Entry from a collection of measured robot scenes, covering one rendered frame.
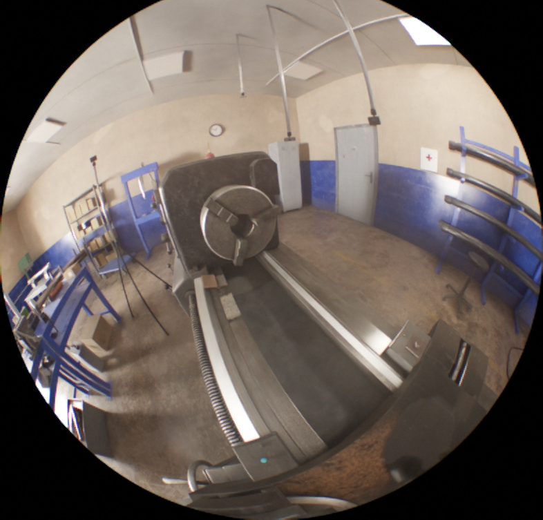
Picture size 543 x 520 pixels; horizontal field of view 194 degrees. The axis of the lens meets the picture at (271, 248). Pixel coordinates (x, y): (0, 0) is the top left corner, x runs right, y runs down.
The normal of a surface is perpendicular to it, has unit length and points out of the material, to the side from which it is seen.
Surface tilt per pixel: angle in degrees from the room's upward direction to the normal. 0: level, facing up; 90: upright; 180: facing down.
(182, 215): 90
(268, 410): 0
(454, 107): 90
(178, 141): 90
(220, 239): 90
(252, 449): 0
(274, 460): 0
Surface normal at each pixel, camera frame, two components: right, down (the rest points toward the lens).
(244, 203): 0.46, 0.40
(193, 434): -0.10, -0.86
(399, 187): -0.88, 0.31
